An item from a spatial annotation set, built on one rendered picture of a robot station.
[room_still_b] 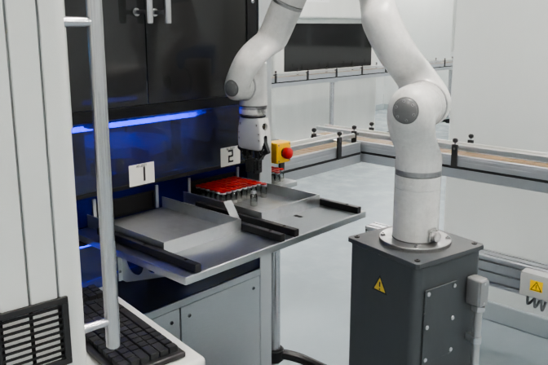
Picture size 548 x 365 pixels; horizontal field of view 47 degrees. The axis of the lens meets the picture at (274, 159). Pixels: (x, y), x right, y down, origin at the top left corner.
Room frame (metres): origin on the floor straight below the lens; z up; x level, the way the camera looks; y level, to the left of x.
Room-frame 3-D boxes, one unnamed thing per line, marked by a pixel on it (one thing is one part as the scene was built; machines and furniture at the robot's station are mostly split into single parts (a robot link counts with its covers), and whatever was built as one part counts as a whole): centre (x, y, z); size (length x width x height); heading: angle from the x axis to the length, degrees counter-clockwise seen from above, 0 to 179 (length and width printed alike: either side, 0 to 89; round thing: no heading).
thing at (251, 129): (1.88, 0.06, 1.12); 0.10 x 0.08 x 0.11; 47
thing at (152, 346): (1.21, 0.35, 0.82); 0.40 x 0.14 x 0.02; 40
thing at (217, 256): (1.73, 0.14, 0.87); 0.70 x 0.48 x 0.02; 137
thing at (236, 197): (1.94, 0.10, 0.91); 0.18 x 0.02 x 0.05; 137
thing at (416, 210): (1.62, -0.38, 0.95); 0.19 x 0.19 x 0.18
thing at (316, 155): (2.48, -0.10, 0.92); 0.69 x 0.16 x 0.16; 137
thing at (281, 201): (1.91, 0.07, 0.90); 0.34 x 0.26 x 0.04; 47
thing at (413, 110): (1.59, -0.36, 1.16); 0.19 x 0.12 x 0.24; 149
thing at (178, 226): (1.66, 0.30, 0.90); 0.34 x 0.26 x 0.04; 47
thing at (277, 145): (2.17, -0.01, 1.00); 0.08 x 0.07 x 0.07; 47
